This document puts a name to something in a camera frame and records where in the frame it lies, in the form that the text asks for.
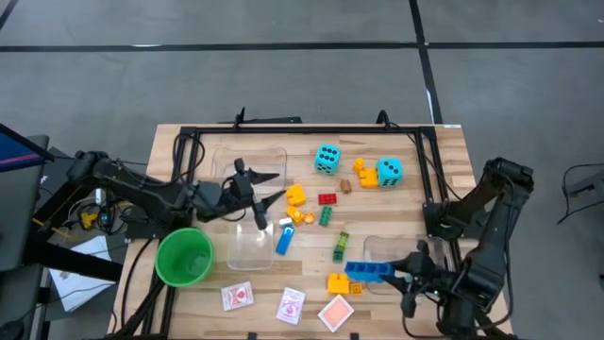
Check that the yellow connector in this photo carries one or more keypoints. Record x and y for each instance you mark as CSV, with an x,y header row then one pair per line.
x,y
88,219

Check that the dark green long brick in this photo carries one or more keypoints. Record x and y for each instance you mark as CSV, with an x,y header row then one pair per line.
x,y
325,215

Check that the pink playing card deck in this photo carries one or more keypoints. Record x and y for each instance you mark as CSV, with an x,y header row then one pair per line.
x,y
290,306

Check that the dark blue monitor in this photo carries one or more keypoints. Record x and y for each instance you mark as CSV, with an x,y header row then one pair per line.
x,y
16,153

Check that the light green studded brick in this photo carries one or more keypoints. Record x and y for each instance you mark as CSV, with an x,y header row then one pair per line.
x,y
343,240

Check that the large yellow building block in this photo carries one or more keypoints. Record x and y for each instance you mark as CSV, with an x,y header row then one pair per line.
x,y
338,283

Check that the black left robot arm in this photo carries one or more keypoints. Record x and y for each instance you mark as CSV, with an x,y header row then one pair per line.
x,y
141,189

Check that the yellow toy building block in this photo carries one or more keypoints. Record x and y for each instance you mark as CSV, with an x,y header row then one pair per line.
x,y
296,194
368,178

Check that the small orange square tile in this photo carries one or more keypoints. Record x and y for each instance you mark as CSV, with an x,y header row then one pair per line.
x,y
356,289

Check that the teal foam die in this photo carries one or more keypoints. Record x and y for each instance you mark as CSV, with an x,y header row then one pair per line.
x,y
389,171
327,159

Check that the small yellow-orange round block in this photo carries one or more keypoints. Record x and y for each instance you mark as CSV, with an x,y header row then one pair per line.
x,y
308,217

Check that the red and white card deck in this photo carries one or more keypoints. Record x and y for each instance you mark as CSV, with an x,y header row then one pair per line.
x,y
237,296

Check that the black equipment case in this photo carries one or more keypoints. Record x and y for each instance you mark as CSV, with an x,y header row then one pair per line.
x,y
56,184

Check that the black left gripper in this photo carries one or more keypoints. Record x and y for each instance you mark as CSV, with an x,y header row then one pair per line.
x,y
240,191

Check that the narrow clear plastic bin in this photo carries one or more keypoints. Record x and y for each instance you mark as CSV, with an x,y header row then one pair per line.
x,y
250,250

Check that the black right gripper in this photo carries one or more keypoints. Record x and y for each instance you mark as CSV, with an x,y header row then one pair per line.
x,y
422,276

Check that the green plastic bucket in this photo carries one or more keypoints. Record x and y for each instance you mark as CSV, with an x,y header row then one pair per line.
x,y
184,257

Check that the wide clear plastic bin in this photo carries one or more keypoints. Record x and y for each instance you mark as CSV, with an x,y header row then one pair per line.
x,y
222,163
377,245

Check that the long blue building block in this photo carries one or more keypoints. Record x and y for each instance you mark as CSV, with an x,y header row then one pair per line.
x,y
369,271

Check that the black bracket with bar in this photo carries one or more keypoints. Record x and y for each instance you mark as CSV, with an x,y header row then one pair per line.
x,y
240,118

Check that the brown wooden cylinder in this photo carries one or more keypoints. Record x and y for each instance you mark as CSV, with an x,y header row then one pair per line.
x,y
346,186

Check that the white label sticker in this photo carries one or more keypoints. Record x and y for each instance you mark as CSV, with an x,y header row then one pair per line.
x,y
452,126

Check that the small yellow single-stud block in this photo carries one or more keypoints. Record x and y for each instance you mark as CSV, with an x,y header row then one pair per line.
x,y
358,164

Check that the white paper sheets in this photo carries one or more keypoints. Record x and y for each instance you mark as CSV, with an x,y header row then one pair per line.
x,y
82,274

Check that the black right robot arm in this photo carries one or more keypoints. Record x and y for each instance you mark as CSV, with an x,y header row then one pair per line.
x,y
491,264

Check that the pale teal small block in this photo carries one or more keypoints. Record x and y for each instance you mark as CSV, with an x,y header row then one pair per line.
x,y
285,221

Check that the red studded brick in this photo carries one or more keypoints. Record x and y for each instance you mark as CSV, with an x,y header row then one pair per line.
x,y
327,198

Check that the orange playing card deck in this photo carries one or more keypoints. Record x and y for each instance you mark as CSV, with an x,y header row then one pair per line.
x,y
335,313

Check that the black curved bracket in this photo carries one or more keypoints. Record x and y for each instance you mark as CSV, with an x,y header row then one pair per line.
x,y
383,118

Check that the black metal table frame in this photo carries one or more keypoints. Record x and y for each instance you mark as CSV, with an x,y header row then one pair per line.
x,y
307,130

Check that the blue flat studded plate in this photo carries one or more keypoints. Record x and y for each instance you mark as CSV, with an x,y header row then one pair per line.
x,y
285,240

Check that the small dark green brick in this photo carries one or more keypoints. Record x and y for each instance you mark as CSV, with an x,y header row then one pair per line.
x,y
338,255

